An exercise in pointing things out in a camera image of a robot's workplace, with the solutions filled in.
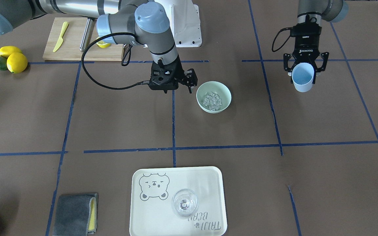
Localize half lemon slice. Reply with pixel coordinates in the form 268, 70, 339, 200
96, 40, 111, 49

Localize grey folded cloth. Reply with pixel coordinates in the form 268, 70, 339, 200
52, 193, 98, 236

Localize clear wine glass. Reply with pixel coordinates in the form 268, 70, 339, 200
172, 189, 199, 218

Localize cream bear tray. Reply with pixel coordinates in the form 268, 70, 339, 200
129, 166, 228, 236

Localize mint green bowl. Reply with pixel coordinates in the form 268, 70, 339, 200
196, 81, 232, 113

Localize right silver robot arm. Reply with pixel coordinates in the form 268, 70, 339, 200
0, 0, 202, 93

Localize clear ice cubes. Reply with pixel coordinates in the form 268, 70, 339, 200
202, 92, 222, 111

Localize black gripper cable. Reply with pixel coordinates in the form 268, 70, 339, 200
81, 32, 152, 90

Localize light blue plastic cup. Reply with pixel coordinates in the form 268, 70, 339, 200
291, 63, 315, 92

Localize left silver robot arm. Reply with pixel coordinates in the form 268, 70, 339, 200
283, 0, 348, 84

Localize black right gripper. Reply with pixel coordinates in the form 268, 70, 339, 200
148, 56, 198, 94

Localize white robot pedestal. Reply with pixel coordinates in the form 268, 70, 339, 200
156, 0, 202, 48

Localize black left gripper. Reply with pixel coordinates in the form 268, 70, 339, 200
283, 24, 329, 84

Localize yellow plastic knife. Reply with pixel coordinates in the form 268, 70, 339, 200
52, 21, 69, 52

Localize yellow lemon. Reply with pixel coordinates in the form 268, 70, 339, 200
0, 45, 22, 58
7, 52, 28, 73

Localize black handled steel knife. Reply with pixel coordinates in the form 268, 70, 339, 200
79, 17, 95, 52

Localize wooden cutting board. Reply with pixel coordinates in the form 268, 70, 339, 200
43, 17, 123, 61

